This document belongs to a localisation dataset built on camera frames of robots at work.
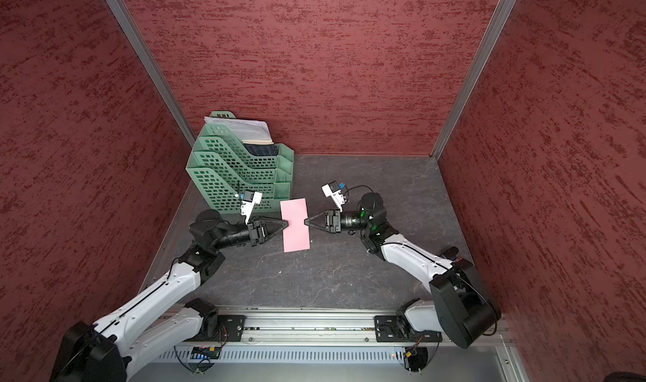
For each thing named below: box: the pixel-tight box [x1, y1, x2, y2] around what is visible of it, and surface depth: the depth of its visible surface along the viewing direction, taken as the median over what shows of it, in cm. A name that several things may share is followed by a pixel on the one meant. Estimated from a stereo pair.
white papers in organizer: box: [203, 116, 275, 145], surface depth 97 cm
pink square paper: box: [280, 197, 311, 254], surface depth 69 cm
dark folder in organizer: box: [243, 143, 279, 157], surface depth 105 cm
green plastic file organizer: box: [185, 111, 296, 214], surface depth 97 cm
